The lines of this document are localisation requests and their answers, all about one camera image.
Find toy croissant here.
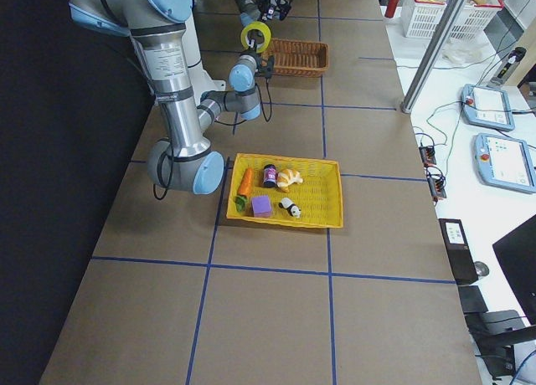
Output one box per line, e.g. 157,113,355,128
276,168,303,193

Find small purple can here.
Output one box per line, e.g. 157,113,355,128
263,164,277,188

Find yellow tape roll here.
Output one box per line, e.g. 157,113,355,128
240,21,272,54

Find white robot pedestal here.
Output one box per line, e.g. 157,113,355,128
182,13,227,105

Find white plastic crate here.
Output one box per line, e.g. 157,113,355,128
400,0,504,40

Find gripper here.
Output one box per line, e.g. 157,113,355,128
257,0,293,22
247,29,275,79

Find toy panda figure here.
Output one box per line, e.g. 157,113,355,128
278,198,302,218

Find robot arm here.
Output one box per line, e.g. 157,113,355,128
234,0,294,27
70,0,274,194

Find orange toy carrot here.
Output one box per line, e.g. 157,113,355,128
234,167,254,213

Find yellow woven basket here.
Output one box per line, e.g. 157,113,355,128
226,153,343,228

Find purple foam cube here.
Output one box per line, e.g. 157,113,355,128
251,195,272,218

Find aluminium frame post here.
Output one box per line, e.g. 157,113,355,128
399,0,467,115

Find black monitor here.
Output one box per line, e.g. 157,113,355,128
492,216,536,325

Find near teach pendant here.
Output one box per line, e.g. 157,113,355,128
473,133,535,194

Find black box device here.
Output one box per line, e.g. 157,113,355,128
438,218,478,285

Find far teach pendant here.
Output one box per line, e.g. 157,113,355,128
461,84,515,131

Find teach pendant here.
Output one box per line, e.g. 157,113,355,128
473,133,535,194
461,84,515,131

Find black computer mouse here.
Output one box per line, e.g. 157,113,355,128
473,261,490,278

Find brown wicker basket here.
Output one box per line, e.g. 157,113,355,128
262,38,329,78

